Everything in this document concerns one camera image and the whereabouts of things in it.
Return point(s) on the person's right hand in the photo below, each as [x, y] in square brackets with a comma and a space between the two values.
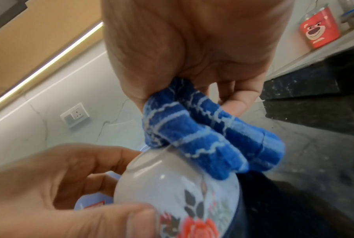
[188, 37]

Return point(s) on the person's left hand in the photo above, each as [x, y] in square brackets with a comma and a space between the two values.
[30, 195]

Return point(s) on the small lavender bowl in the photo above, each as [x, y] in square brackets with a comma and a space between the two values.
[88, 201]

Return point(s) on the blue striped cloth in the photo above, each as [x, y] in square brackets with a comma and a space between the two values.
[212, 135]

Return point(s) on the white floral bowl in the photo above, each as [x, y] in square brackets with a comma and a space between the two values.
[165, 186]

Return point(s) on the led light strip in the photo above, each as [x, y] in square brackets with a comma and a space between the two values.
[47, 67]

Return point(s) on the red bear cup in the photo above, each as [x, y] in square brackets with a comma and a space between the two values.
[319, 28]

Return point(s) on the black plastic tray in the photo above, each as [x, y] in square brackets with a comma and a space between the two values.
[318, 97]

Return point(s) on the steel sink drainboard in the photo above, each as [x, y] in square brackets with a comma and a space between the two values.
[347, 44]

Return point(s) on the white wall socket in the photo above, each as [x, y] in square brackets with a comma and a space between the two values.
[75, 114]

